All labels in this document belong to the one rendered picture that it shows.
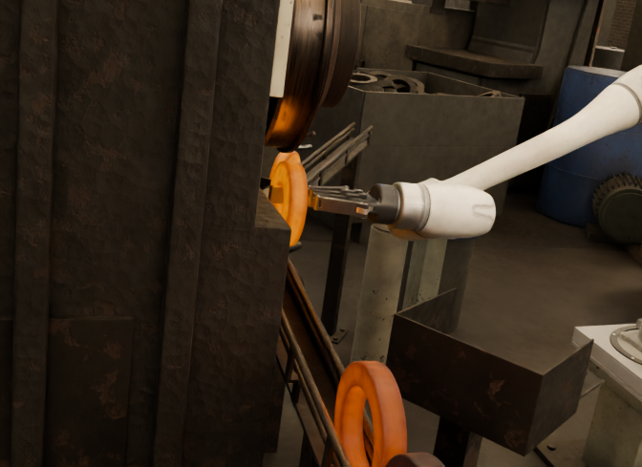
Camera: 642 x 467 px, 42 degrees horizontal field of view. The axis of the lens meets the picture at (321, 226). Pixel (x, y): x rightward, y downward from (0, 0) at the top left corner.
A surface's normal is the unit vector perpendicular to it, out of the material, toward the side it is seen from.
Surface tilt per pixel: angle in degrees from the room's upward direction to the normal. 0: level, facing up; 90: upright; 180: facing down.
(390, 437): 61
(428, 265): 90
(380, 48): 90
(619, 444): 90
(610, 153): 90
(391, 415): 47
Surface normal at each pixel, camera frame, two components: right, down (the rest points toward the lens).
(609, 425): -0.95, -0.04
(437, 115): 0.51, 0.32
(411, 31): -0.80, 0.07
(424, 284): 0.28, 0.32
